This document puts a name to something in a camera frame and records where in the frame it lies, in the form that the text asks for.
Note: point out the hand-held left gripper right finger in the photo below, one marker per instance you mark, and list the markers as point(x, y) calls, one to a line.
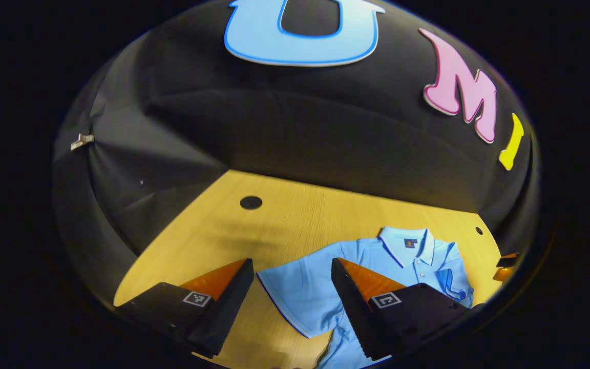
point(349, 302)

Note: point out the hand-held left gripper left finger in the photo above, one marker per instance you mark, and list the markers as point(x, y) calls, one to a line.
point(228, 302)

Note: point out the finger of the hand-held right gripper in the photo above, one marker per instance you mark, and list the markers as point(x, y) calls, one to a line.
point(503, 274)
point(508, 261)

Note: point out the light blue polo T-shirt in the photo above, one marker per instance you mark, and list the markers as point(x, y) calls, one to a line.
point(305, 292)

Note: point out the black backdrop cloth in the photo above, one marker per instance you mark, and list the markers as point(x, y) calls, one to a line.
point(300, 118)

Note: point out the silver cloth clip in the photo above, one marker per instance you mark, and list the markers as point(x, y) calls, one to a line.
point(82, 141)

